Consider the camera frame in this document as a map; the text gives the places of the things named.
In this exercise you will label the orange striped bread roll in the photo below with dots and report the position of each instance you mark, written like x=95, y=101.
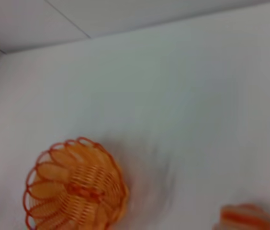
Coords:
x=245, y=218

